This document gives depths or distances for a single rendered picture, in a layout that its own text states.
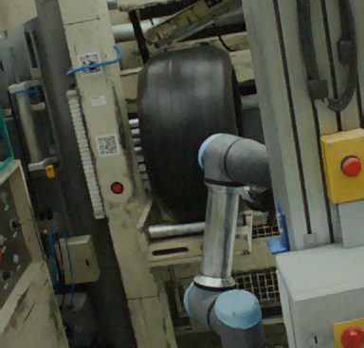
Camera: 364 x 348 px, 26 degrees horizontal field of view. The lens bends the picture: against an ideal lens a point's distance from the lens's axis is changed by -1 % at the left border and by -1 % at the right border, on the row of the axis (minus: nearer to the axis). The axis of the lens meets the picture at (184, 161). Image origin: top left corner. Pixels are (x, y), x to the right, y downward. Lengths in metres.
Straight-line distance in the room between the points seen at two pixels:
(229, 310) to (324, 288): 0.62
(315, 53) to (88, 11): 1.29
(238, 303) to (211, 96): 0.73
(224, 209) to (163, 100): 0.54
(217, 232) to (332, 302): 0.73
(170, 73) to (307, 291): 1.26
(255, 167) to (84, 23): 0.92
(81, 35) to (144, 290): 0.96
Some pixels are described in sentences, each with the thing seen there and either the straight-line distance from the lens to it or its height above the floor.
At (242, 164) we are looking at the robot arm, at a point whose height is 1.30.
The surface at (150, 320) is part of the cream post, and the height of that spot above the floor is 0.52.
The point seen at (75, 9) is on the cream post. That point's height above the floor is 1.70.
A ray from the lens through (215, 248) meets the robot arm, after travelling 2.14.
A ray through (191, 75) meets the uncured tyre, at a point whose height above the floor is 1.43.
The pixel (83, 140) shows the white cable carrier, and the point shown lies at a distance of 2.76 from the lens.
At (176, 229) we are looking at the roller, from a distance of 2.73.
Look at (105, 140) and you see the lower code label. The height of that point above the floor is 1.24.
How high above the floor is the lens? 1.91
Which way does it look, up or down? 17 degrees down
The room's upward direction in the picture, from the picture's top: 11 degrees counter-clockwise
